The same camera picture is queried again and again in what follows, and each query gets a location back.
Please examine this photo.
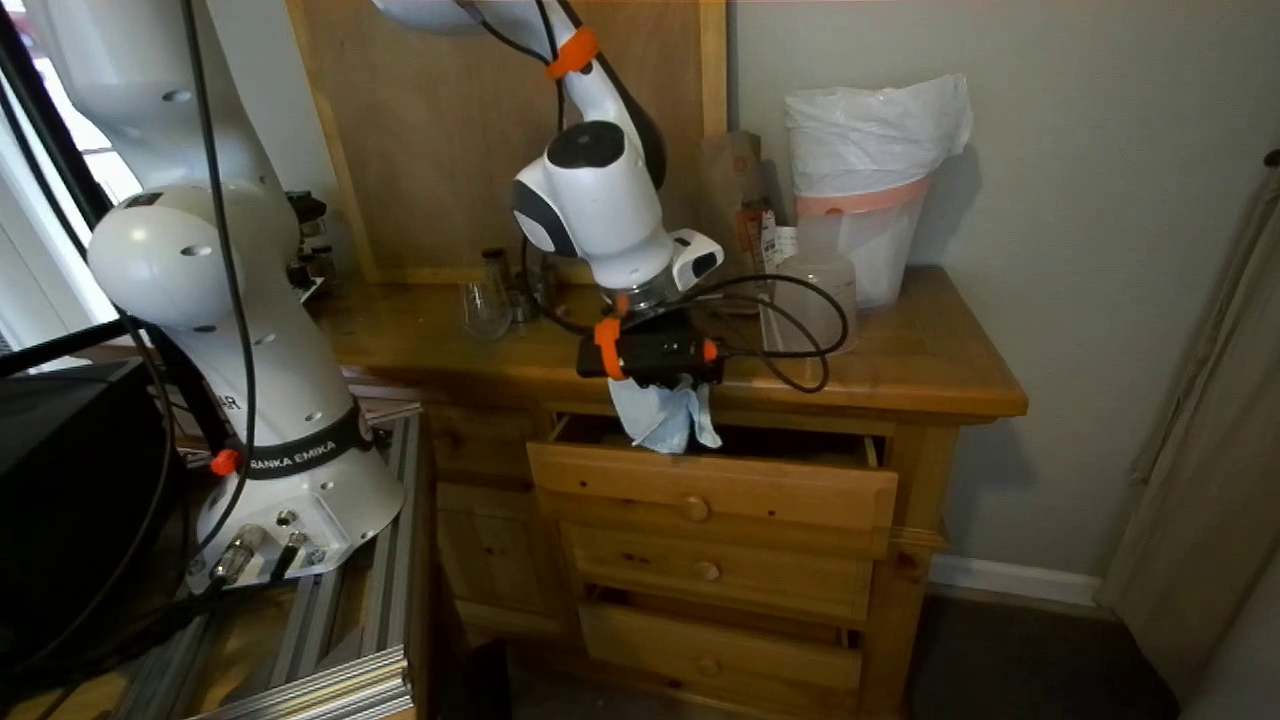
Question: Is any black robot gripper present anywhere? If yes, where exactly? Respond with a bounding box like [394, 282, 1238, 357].
[578, 313, 723, 389]

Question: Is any light blue towel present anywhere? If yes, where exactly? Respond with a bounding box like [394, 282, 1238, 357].
[609, 381, 720, 458]

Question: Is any wooden drawer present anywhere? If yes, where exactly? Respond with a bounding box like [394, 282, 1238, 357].
[566, 525, 873, 624]
[528, 416, 896, 531]
[578, 589, 866, 715]

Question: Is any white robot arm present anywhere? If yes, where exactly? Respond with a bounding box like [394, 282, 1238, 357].
[34, 0, 723, 589]

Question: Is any translucent plastic measuring jug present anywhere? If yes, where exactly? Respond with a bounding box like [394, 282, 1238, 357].
[760, 257, 857, 353]

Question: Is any brown paper bag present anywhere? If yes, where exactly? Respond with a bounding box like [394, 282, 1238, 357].
[706, 133, 767, 257]

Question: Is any clear stemless glass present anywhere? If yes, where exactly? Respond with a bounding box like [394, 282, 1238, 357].
[460, 284, 518, 344]

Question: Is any wooden dresser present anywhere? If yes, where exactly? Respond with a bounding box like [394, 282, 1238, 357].
[321, 267, 1029, 720]

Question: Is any white lined pink bin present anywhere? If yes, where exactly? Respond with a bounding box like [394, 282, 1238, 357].
[786, 72, 971, 309]

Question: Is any black box at left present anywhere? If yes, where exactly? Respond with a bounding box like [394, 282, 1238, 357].
[0, 359, 167, 681]

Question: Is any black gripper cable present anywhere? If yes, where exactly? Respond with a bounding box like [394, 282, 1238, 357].
[683, 271, 857, 398]

